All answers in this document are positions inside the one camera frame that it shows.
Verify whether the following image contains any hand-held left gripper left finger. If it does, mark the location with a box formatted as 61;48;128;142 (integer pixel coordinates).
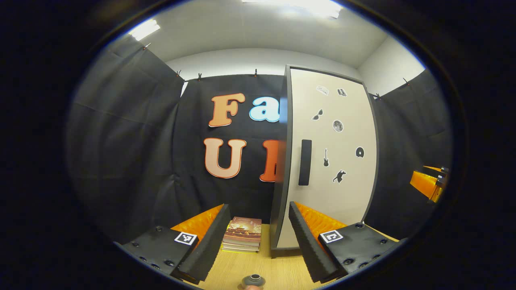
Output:
114;203;231;284

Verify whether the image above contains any long ceiling light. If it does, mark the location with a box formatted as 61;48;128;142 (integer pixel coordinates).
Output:
241;0;343;19
128;19;161;41

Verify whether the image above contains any white cabinet door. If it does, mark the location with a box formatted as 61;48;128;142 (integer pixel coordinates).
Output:
277;68;376;249

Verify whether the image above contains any stack of books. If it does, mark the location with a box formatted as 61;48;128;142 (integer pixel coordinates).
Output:
221;217;262;253

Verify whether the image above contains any silver red label bottle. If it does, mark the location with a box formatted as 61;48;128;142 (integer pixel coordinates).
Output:
241;274;266;290

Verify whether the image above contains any black door handle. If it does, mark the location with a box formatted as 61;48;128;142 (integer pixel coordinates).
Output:
298;139;312;186

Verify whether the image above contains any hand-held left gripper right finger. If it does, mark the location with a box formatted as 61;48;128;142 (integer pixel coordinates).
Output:
289;201;399;284

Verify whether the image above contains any grey cabinet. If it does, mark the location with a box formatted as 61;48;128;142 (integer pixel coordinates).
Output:
269;64;380;258

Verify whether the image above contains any black backdrop cloth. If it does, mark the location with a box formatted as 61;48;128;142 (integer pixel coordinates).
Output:
67;38;452;242

